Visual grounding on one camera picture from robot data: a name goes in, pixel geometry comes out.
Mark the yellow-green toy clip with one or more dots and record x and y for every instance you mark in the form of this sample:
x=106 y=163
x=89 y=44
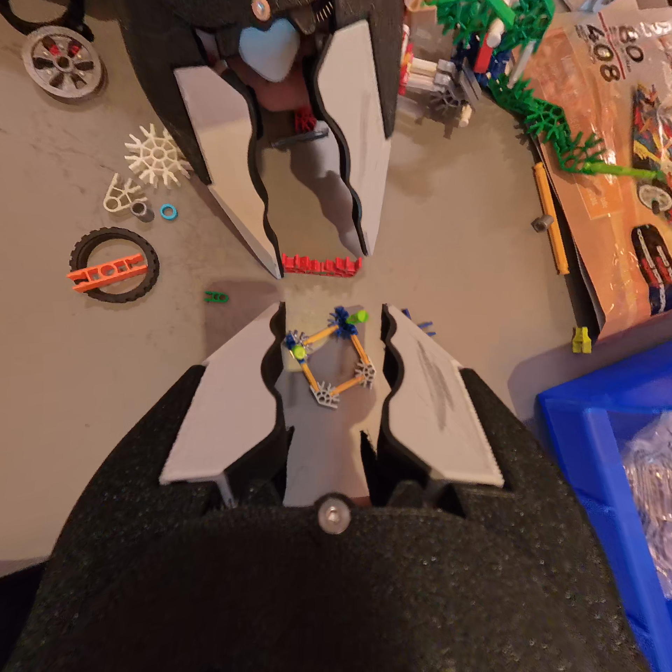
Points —
x=581 y=340

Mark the white snowflake connector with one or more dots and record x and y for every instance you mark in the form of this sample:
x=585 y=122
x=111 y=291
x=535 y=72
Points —
x=156 y=155

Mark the grey toy spacer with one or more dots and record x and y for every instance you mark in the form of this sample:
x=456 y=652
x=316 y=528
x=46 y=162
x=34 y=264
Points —
x=141 y=211
x=543 y=223

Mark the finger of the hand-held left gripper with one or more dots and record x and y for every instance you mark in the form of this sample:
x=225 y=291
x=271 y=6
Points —
x=357 y=115
x=225 y=147

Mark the clear plastic bag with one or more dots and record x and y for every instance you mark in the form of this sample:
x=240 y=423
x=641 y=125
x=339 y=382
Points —
x=651 y=483

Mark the orange toy connector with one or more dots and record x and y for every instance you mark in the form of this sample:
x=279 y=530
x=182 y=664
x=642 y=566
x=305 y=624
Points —
x=105 y=272

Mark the blue plastic bin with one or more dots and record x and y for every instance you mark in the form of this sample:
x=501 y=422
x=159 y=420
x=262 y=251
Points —
x=582 y=462

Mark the black toy tire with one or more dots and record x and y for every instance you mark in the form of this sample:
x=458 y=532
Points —
x=149 y=257
x=31 y=21

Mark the square rod and connector frame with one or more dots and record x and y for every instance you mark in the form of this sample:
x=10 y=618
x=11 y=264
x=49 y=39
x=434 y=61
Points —
x=326 y=393

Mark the multicolour toy assembly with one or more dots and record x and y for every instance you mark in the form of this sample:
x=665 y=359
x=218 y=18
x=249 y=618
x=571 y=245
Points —
x=446 y=78

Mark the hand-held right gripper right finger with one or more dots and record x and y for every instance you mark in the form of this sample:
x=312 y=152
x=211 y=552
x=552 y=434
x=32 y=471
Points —
x=435 y=409

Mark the orange toy packaging bag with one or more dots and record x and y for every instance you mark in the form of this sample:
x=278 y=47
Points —
x=593 y=131

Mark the small white toy connector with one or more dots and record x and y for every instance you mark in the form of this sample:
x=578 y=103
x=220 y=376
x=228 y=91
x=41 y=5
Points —
x=122 y=197

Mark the small green toy clip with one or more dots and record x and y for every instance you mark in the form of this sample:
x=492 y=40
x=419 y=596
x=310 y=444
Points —
x=216 y=297

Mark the yellow toy rod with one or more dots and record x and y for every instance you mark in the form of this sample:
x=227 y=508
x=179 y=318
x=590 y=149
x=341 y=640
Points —
x=546 y=199

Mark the blue snowflake connector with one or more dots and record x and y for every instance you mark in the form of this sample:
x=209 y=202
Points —
x=422 y=326

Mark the red toy connector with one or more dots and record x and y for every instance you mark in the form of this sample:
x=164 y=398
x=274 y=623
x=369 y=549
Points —
x=320 y=265

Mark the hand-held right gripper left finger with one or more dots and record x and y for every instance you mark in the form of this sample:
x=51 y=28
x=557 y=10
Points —
x=231 y=399

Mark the grey toy wheel hub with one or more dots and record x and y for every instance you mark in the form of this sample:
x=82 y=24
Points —
x=63 y=63

